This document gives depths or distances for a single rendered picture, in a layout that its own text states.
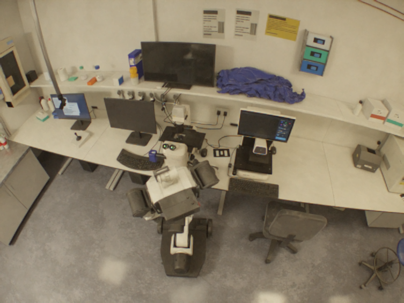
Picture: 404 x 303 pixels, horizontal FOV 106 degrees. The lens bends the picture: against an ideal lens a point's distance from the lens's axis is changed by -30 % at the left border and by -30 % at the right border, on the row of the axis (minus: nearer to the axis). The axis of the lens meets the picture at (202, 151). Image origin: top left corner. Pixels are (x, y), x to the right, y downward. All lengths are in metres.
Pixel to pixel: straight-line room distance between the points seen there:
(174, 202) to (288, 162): 1.37
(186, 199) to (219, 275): 1.30
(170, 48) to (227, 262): 2.17
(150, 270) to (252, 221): 1.26
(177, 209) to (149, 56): 1.49
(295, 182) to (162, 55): 1.70
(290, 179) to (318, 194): 0.31
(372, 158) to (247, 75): 1.62
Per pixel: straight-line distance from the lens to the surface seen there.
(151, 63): 2.18
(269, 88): 1.97
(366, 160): 2.58
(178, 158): 1.81
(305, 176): 2.18
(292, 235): 1.87
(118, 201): 2.84
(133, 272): 2.43
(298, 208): 2.27
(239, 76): 2.04
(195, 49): 2.00
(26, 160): 3.14
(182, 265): 1.99
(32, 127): 3.46
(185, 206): 1.19
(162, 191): 1.23
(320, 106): 2.24
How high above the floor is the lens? 2.28
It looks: 45 degrees down
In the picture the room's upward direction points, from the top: 1 degrees clockwise
